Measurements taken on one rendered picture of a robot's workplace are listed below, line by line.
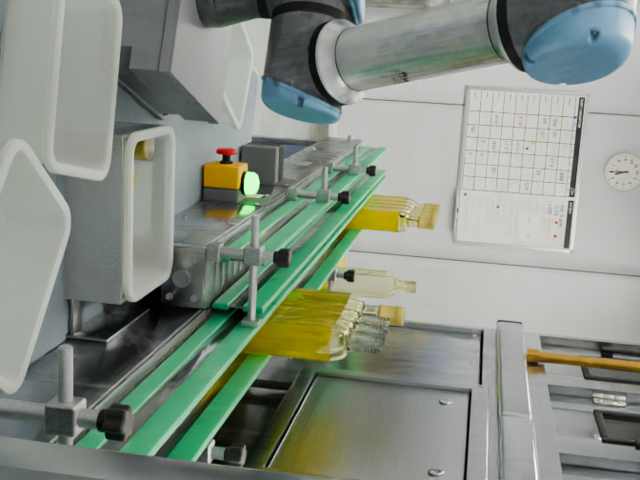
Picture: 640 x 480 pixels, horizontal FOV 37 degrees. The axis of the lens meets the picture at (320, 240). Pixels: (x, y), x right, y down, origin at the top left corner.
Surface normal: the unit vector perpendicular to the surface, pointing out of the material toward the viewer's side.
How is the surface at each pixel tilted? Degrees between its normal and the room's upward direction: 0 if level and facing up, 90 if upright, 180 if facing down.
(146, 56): 90
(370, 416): 90
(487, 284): 90
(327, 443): 90
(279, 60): 121
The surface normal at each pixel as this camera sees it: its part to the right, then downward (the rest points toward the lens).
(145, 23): -0.15, -0.15
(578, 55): -0.03, 0.96
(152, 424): 0.05, -0.98
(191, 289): -0.18, 0.19
